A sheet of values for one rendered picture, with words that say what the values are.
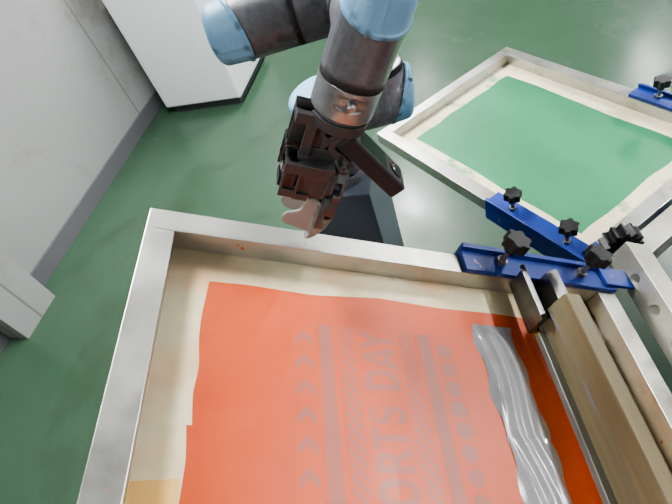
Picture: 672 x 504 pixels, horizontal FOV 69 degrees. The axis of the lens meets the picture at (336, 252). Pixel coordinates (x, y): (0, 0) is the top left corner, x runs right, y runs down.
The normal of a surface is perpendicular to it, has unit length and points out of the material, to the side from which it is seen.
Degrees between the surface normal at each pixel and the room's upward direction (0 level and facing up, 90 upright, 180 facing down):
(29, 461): 0
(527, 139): 0
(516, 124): 0
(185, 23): 90
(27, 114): 90
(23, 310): 90
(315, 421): 32
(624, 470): 56
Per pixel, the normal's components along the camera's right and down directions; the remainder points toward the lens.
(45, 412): -0.25, -0.63
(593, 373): -0.94, -0.16
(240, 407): 0.29, -0.65
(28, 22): 0.95, -0.03
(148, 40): -0.18, 0.78
